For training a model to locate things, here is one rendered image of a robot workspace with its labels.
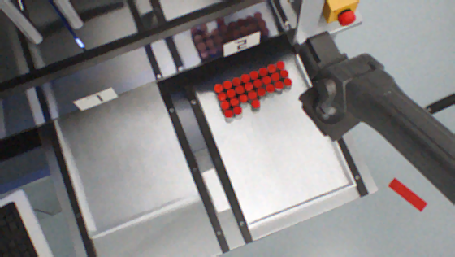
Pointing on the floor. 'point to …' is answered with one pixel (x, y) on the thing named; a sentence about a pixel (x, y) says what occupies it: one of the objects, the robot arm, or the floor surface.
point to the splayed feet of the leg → (440, 104)
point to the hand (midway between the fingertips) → (322, 120)
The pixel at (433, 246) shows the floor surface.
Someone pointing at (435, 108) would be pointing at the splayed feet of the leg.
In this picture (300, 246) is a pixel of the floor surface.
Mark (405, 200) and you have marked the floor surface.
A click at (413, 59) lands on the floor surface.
